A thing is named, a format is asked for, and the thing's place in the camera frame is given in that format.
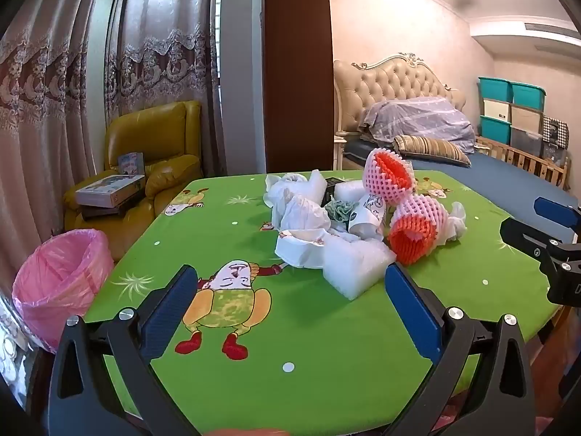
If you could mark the small white tissue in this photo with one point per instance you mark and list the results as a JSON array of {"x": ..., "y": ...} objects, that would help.
[{"x": 456, "y": 222}]

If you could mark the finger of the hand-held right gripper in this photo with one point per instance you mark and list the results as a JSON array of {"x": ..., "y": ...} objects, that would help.
[
  {"x": 522, "y": 236},
  {"x": 551, "y": 211}
]

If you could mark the small blue printed tin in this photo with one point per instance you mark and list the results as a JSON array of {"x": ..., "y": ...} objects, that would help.
[{"x": 130, "y": 164}]

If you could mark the lavender quilt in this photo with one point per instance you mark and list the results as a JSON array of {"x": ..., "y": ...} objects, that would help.
[{"x": 417, "y": 118}]

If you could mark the white flat game box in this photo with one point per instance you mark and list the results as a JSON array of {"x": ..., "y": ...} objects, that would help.
[{"x": 109, "y": 190}]

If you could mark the crumpled white paper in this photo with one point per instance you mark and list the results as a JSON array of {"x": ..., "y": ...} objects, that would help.
[
  {"x": 299, "y": 250},
  {"x": 304, "y": 213}
]

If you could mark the beige lace curtain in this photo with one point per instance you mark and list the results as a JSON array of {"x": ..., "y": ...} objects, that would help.
[
  {"x": 45, "y": 100},
  {"x": 168, "y": 54}
]

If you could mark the black cardboard box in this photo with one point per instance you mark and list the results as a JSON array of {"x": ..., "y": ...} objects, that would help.
[{"x": 333, "y": 184}]

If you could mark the bubbly white foam block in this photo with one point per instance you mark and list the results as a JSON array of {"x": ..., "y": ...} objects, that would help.
[{"x": 352, "y": 193}]

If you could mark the brown wooden wardrobe panel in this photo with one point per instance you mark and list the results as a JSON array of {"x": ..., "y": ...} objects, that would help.
[{"x": 297, "y": 77}]

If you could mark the black white checkered bag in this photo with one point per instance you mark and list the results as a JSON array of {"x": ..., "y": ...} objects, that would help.
[{"x": 556, "y": 129}]

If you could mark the brown striped pillow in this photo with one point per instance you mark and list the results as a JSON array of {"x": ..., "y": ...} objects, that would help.
[{"x": 431, "y": 149}]

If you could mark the crumpled white tissue bundle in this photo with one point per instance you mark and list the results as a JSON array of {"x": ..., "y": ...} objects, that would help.
[{"x": 283, "y": 190}]

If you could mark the dark flat box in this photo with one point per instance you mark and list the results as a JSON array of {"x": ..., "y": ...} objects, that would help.
[{"x": 97, "y": 212}]

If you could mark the yellow leather armchair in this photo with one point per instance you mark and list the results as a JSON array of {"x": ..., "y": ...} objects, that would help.
[{"x": 172, "y": 177}]

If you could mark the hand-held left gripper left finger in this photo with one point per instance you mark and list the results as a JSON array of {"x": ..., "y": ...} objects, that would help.
[{"x": 168, "y": 313}]

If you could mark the white printed paper cup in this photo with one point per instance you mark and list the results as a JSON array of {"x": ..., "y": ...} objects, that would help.
[{"x": 370, "y": 211}]

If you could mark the ceiling air vent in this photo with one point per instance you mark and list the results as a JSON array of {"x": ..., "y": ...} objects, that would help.
[{"x": 551, "y": 29}]

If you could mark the pink-lined trash bin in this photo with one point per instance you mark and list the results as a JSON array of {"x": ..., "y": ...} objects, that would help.
[{"x": 50, "y": 290}]

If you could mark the beige tufted headboard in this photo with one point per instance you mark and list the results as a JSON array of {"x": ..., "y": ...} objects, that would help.
[{"x": 386, "y": 81}]

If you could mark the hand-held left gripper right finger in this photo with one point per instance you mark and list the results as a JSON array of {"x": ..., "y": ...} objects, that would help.
[{"x": 413, "y": 313}]

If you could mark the stack of plastic storage boxes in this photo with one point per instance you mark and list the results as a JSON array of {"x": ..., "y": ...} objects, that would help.
[{"x": 497, "y": 88}]

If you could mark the wooden bed rail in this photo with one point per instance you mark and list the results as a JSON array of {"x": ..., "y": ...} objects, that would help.
[{"x": 522, "y": 156}]

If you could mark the blue-sheeted bed mattress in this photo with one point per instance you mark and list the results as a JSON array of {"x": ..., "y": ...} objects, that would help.
[{"x": 499, "y": 181}]

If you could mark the green cartoon printed tablecloth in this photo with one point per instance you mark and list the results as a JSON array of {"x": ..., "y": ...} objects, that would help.
[{"x": 317, "y": 349}]

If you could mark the pink orange foam fruit net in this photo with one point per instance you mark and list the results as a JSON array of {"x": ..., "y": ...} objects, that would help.
[
  {"x": 417, "y": 231},
  {"x": 379, "y": 181}
]

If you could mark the green white patterned cloth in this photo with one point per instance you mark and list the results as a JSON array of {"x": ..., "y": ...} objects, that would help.
[{"x": 339, "y": 211}]

